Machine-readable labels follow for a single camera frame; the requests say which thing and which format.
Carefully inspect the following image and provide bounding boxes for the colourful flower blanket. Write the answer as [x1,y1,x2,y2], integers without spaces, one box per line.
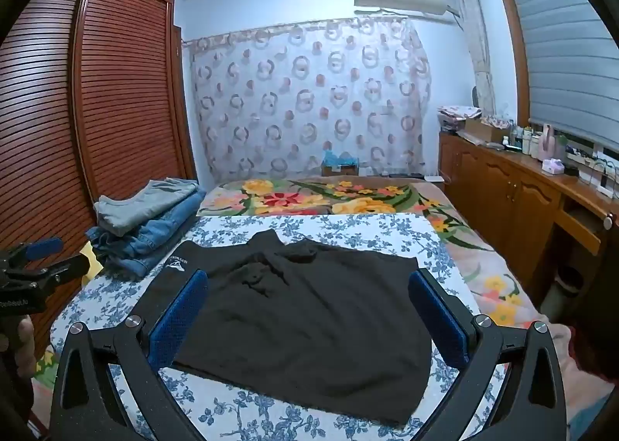
[29,178,545,393]

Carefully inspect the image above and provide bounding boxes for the cluster of toiletry bottles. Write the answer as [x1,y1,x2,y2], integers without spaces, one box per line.
[503,125,543,157]

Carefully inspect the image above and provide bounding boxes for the white power strip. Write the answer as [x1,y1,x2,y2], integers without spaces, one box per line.
[566,151,619,183]

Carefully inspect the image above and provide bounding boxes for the ring patterned curtain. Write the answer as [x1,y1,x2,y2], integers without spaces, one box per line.
[183,15,432,185]

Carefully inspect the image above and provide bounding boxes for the pink bottle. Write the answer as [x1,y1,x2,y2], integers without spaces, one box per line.
[542,124,558,161]

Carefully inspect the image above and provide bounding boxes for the blue floral bed sheet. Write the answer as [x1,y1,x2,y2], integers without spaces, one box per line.
[51,213,508,441]

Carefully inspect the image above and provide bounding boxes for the lace side curtain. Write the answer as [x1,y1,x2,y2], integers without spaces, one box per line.
[447,0,496,118]

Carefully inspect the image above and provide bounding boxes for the open cardboard box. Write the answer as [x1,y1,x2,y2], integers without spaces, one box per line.
[464,116,514,142]

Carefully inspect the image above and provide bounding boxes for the pink cloth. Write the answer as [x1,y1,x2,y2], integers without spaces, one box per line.
[549,322,615,422]

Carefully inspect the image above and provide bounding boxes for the stack of printed papers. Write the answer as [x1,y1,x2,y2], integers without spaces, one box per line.
[438,105,482,133]

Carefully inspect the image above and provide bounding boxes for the yellow plush toy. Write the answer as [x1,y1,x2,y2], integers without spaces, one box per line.
[80,242,104,284]

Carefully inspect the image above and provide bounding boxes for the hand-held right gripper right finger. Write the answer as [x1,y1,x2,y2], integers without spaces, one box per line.
[407,269,568,441]

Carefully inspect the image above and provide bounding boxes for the folded blue jeans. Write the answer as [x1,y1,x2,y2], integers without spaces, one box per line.
[86,189,208,278]

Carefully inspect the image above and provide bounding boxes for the person's left hand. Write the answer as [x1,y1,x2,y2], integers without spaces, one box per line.
[12,315,36,377]

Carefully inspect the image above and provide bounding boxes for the cardboard box with blue contents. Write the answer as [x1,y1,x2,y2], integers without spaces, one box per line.
[321,151,361,177]

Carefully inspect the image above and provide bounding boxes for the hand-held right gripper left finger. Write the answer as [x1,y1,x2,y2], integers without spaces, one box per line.
[51,269,210,441]

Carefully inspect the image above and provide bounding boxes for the wooden cabinet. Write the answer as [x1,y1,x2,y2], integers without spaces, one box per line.
[438,131,619,306]

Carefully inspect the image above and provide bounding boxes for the grey window blind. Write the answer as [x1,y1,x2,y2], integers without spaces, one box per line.
[500,0,619,151]

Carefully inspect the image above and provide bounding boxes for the waste bin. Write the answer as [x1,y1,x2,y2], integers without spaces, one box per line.
[551,267,584,297]

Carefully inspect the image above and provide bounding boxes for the folded grey pants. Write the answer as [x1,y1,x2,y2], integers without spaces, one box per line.
[94,178,199,237]

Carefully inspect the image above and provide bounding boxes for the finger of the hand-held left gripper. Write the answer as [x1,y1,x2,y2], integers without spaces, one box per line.
[0,237,65,272]
[26,254,92,288]

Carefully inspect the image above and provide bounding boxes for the wooden slatted wardrobe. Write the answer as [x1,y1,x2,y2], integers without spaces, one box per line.
[0,0,197,374]

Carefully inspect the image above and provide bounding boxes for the black pants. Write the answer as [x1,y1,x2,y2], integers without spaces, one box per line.
[145,229,433,427]

